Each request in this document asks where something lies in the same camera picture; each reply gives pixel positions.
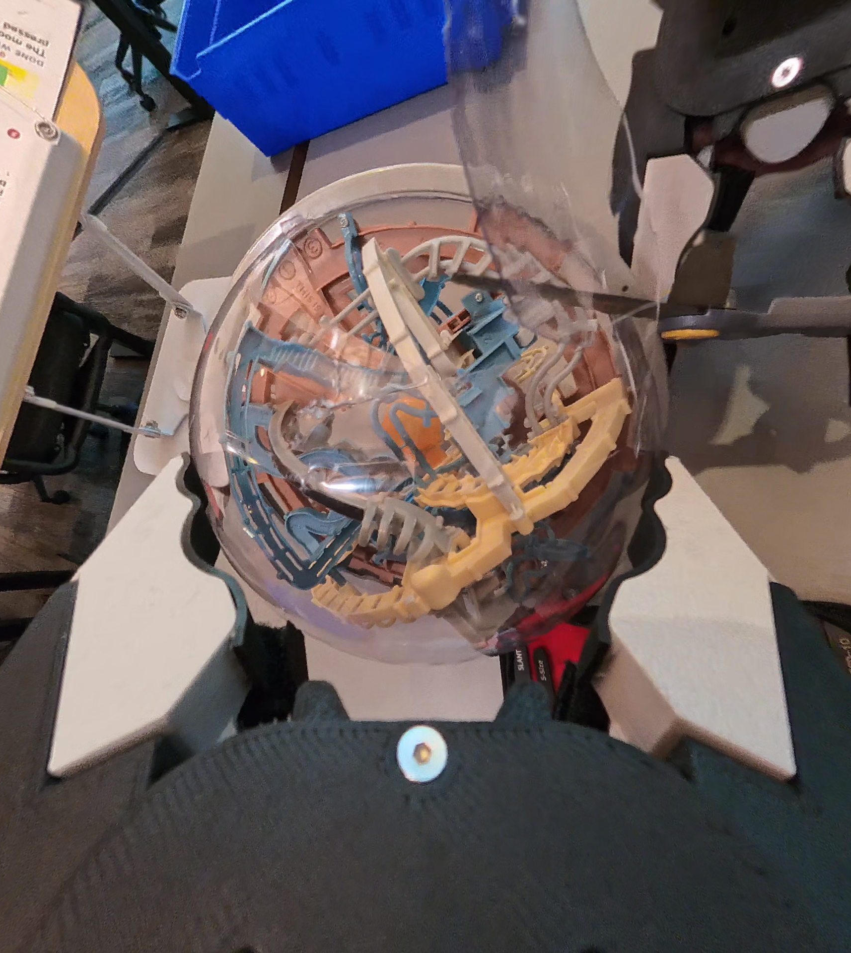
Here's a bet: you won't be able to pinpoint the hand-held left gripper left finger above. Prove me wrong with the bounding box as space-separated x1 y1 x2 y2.
48 454 253 779

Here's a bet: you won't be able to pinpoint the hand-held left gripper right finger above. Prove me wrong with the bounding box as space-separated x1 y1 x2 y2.
593 456 799 781

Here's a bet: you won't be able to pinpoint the grey and yellow scissors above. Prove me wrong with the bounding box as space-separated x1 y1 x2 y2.
454 272 851 345

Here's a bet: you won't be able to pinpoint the clear maze ball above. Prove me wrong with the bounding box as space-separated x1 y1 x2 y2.
189 164 670 667

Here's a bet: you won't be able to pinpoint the blue plastic bin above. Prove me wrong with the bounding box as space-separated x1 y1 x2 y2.
171 0 532 157

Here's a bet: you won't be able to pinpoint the white instruction board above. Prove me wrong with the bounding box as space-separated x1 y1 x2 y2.
0 0 108 515

